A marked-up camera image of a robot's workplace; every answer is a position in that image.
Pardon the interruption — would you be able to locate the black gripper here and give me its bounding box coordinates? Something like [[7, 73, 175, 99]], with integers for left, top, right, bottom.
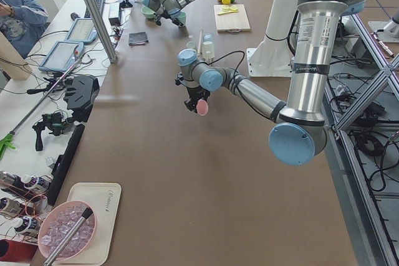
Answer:
[[155, 12, 184, 26], [175, 73, 210, 112]]

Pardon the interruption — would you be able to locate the pink cup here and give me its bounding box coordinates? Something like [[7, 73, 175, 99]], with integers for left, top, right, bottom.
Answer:
[[196, 99, 209, 116]]

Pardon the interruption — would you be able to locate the green cup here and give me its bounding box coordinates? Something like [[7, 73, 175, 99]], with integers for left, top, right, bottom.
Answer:
[[177, 12, 186, 27]]

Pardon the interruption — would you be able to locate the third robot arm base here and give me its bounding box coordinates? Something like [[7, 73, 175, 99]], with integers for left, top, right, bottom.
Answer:
[[368, 11, 398, 44]]

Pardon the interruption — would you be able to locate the grey cup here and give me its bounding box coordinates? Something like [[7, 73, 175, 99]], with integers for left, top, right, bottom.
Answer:
[[186, 41, 196, 50]]

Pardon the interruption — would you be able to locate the light blue cup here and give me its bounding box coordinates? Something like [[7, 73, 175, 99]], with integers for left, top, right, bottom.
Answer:
[[203, 33, 213, 42]]

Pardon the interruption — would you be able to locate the cream white cup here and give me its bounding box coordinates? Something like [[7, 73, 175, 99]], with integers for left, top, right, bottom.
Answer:
[[202, 41, 215, 60]]

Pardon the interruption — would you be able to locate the green bowl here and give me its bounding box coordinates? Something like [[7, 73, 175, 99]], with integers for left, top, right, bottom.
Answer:
[[141, 6, 155, 19]]

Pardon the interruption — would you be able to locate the grey cloth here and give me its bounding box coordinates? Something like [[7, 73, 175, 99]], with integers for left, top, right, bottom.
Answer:
[[128, 31, 148, 45]]

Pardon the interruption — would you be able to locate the black keyboard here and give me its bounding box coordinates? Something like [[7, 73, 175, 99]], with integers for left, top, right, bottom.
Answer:
[[84, 0, 105, 19]]

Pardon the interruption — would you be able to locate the bamboo cutting board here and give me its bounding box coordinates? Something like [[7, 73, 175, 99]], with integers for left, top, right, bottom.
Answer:
[[213, 4, 251, 32]]

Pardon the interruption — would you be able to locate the yellow plastic knife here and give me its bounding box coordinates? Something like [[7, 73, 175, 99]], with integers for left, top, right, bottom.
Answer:
[[217, 10, 238, 16]]

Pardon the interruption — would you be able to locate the blue teach pendant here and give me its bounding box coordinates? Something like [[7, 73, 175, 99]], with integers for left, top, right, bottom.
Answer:
[[65, 18, 97, 44], [39, 41, 85, 72]]

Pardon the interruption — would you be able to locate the beige plastic tray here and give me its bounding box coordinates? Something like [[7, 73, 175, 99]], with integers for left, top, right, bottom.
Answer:
[[54, 183, 122, 265]]

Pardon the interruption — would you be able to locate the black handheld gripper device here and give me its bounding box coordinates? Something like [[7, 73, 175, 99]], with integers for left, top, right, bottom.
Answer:
[[32, 112, 75, 151]]

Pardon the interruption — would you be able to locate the seated person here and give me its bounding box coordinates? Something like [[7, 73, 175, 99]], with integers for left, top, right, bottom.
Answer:
[[1, 0, 49, 58]]

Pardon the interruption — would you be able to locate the black rectangular bar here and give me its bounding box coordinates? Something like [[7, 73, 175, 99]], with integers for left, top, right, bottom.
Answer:
[[46, 125, 85, 206]]

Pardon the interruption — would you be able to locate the dark bottle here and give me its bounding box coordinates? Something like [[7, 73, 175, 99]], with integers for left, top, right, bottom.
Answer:
[[21, 175, 50, 194], [0, 171, 29, 196], [12, 216, 42, 238]]

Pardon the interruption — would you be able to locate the pink bowl of ice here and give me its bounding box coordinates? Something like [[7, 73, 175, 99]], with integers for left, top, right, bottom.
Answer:
[[37, 201, 97, 260]]

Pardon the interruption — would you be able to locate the green reacher grabber tool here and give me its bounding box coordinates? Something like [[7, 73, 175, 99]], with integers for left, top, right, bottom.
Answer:
[[1, 58, 82, 158]]

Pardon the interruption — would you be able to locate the white wire cup holder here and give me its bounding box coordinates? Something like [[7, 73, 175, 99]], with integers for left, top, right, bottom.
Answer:
[[189, 29, 215, 64]]

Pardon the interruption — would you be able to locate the aluminium frame post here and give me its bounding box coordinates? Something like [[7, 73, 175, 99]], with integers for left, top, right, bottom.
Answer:
[[84, 0, 117, 64]]

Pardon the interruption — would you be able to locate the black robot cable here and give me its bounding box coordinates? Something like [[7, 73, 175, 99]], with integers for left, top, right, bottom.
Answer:
[[207, 50, 247, 75]]

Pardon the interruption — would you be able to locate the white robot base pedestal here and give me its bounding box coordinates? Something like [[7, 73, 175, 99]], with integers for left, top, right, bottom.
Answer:
[[247, 0, 297, 77]]

